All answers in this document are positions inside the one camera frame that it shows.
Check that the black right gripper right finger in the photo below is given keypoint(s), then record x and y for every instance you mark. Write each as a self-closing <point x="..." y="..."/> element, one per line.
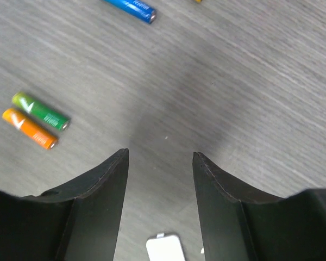
<point x="241" y="222"/>

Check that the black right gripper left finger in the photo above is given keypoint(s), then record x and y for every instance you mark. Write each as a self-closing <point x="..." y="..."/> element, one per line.
<point x="78" y="220"/>

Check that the green battery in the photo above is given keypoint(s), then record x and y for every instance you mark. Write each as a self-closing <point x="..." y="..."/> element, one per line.
<point x="41" y="111"/>

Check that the blue battery long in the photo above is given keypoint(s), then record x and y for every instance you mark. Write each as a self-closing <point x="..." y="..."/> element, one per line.
<point x="136" y="8"/>

